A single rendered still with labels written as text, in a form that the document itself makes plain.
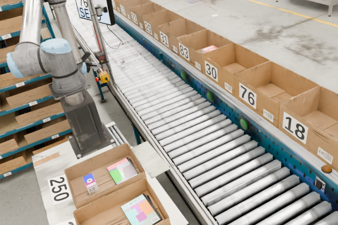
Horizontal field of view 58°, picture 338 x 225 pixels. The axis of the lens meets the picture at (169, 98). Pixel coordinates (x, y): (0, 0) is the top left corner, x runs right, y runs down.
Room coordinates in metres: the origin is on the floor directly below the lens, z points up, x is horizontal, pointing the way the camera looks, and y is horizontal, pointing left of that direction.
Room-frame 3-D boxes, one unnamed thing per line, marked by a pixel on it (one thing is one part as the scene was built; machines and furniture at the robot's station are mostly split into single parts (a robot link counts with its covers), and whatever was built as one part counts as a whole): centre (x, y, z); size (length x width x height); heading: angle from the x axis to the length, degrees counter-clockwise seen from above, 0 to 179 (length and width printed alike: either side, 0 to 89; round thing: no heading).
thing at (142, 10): (3.36, 0.07, 0.96); 0.39 x 0.29 x 0.17; 20
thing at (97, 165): (1.22, 0.42, 0.80); 0.38 x 0.28 x 0.10; 112
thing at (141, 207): (0.96, 0.23, 0.78); 0.19 x 0.14 x 0.02; 26
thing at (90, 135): (1.62, 0.56, 0.91); 0.26 x 0.26 x 0.33; 24
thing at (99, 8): (2.49, 0.43, 1.40); 0.28 x 0.11 x 0.11; 21
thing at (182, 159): (1.39, -0.19, 0.72); 0.52 x 0.05 x 0.05; 111
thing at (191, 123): (1.64, -0.10, 0.72); 0.52 x 0.05 x 0.05; 111
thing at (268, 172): (1.06, -0.32, 0.71); 0.46 x 0.01 x 0.09; 111
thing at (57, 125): (2.46, 1.20, 0.39); 0.40 x 0.30 x 0.10; 111
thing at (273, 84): (1.52, -0.63, 0.96); 0.39 x 0.29 x 0.17; 21
